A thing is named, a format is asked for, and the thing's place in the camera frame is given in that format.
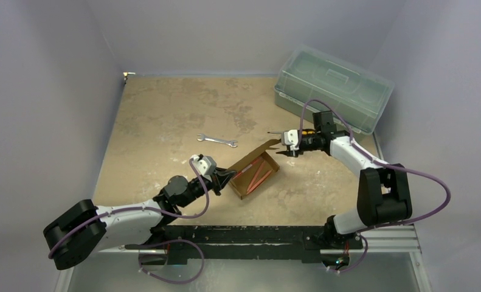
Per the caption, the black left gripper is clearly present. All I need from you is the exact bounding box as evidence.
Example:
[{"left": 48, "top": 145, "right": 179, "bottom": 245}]
[{"left": 179, "top": 166, "right": 236, "bottom": 207}]

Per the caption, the salmon pen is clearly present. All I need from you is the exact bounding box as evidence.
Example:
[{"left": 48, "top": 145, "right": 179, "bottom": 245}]
[
  {"left": 246, "top": 160, "right": 266, "bottom": 194},
  {"left": 249, "top": 170, "right": 272, "bottom": 192}
]

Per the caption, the red pen with white label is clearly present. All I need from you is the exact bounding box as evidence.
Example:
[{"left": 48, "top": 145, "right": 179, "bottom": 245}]
[{"left": 234, "top": 157, "right": 261, "bottom": 178}]

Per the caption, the brown cardboard box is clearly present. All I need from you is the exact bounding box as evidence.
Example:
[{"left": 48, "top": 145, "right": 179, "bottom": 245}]
[{"left": 228, "top": 139, "right": 280, "bottom": 200}]

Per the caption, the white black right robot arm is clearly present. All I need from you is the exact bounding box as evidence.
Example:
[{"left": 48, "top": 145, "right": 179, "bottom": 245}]
[{"left": 280, "top": 111, "right": 412, "bottom": 248}]

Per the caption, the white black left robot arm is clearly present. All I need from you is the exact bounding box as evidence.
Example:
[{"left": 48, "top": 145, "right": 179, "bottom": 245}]
[{"left": 43, "top": 167, "right": 237, "bottom": 270}]

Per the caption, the clear plastic storage box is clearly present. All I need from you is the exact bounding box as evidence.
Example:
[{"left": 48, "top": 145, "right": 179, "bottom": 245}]
[{"left": 274, "top": 46, "right": 395, "bottom": 135}]

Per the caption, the yellow black screwdriver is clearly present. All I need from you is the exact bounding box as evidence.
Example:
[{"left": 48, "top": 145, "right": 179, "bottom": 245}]
[{"left": 267, "top": 129, "right": 316, "bottom": 134}]

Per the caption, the silver open-end wrench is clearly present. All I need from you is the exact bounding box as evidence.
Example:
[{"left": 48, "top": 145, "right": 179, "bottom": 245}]
[{"left": 196, "top": 133, "right": 238, "bottom": 148}]

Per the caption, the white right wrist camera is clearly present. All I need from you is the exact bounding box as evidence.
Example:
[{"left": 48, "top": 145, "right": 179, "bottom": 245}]
[{"left": 280, "top": 129, "right": 300, "bottom": 152}]

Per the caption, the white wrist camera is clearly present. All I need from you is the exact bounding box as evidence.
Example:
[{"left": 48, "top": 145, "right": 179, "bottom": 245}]
[
  {"left": 280, "top": 129, "right": 300, "bottom": 152},
  {"left": 190, "top": 155, "right": 216, "bottom": 180}
]

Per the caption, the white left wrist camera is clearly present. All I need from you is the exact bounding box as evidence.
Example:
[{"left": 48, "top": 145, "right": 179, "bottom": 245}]
[{"left": 190, "top": 155, "right": 216, "bottom": 180}]

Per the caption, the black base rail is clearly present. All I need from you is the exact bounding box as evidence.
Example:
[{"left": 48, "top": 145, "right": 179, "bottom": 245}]
[{"left": 125, "top": 225, "right": 363, "bottom": 265}]

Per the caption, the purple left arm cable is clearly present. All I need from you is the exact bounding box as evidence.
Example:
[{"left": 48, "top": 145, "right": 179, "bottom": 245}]
[{"left": 48, "top": 157, "right": 211, "bottom": 260}]

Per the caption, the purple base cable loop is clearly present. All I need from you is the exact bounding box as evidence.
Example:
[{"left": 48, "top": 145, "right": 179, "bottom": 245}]
[{"left": 137, "top": 238, "right": 206, "bottom": 285}]

